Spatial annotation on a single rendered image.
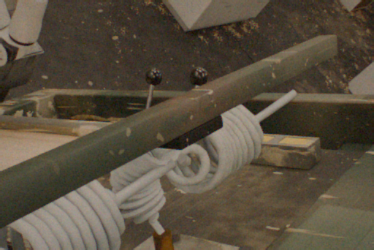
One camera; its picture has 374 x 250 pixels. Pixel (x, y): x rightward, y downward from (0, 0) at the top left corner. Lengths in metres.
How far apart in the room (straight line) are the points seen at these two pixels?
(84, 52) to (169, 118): 2.93
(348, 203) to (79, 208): 0.30
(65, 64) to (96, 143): 2.84
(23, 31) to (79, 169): 1.08
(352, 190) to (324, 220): 0.07
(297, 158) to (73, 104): 0.88
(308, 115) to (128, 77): 2.22
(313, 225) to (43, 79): 2.56
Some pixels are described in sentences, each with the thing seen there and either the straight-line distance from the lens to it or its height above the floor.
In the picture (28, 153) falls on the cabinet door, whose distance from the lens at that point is 1.22.
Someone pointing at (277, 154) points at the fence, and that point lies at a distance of 0.93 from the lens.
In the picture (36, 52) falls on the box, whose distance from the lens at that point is 1.75.
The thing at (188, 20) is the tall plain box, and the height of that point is 0.11.
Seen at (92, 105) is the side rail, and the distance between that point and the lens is 1.56.
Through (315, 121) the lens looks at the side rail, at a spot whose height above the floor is 1.55.
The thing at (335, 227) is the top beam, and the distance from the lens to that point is 0.51.
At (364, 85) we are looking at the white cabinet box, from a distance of 4.86.
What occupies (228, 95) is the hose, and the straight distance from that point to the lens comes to 0.38.
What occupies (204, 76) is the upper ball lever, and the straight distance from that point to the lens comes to 1.05.
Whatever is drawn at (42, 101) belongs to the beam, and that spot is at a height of 0.90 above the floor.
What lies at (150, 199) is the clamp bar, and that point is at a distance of 0.43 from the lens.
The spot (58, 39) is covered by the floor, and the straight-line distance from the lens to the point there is 3.24.
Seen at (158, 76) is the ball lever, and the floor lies 1.43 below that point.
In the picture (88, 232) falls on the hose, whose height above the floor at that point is 1.85.
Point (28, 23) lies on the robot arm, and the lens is 1.33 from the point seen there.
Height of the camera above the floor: 2.13
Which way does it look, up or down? 40 degrees down
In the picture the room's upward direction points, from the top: 43 degrees clockwise
